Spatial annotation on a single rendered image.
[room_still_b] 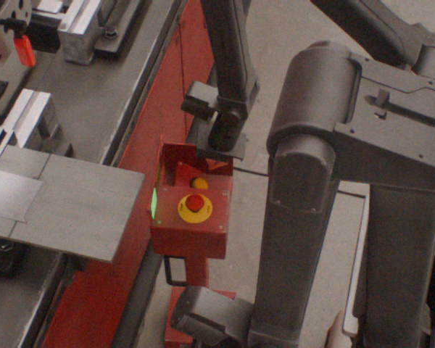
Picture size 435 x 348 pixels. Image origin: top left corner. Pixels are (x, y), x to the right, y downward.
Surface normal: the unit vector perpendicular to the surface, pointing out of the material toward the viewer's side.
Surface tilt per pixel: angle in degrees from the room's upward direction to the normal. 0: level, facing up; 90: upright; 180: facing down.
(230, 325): 27
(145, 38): 0
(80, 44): 90
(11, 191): 0
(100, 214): 0
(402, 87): 13
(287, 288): 90
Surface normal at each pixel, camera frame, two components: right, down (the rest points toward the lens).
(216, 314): 0.36, -0.45
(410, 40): 0.54, -0.18
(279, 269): -0.32, 0.78
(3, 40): 0.97, 0.20
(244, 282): 0.00, -0.58
